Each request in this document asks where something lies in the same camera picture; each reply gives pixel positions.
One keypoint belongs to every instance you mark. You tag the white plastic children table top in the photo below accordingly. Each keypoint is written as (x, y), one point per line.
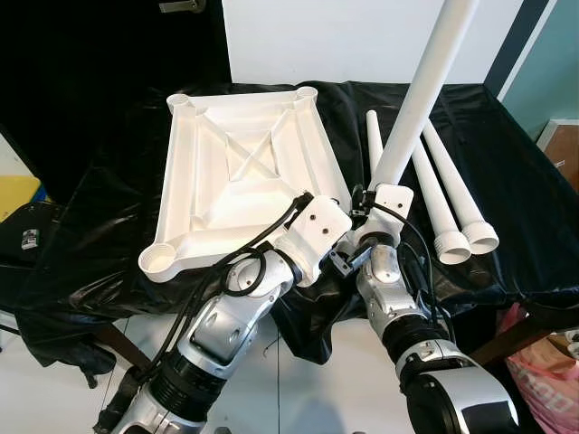
(244, 154)

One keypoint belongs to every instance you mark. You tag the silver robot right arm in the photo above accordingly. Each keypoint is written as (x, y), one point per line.
(398, 303)

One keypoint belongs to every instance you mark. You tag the brown wooden table leg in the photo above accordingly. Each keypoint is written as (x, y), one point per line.
(507, 339)
(122, 344)

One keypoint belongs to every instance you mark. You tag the brown cardboard box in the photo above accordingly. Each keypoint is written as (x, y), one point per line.
(565, 154)

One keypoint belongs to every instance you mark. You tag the black shiny table cloth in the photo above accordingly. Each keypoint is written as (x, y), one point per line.
(109, 226)

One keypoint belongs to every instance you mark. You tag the white plastic bottle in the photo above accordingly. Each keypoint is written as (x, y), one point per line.
(572, 344)

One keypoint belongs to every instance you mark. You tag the pink plastic bag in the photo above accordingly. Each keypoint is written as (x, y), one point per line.
(547, 398)

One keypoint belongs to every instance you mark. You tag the black bag with white label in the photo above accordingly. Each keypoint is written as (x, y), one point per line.
(32, 237)

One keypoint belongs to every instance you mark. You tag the yellow blue foam mat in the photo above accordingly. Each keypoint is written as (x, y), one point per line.
(16, 197)

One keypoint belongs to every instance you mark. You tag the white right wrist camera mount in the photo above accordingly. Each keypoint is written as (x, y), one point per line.
(391, 208)

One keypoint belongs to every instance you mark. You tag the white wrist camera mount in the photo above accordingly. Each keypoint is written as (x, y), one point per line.
(391, 208)
(312, 235)

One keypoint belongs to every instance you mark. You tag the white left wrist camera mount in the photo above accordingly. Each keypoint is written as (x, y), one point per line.
(312, 235)

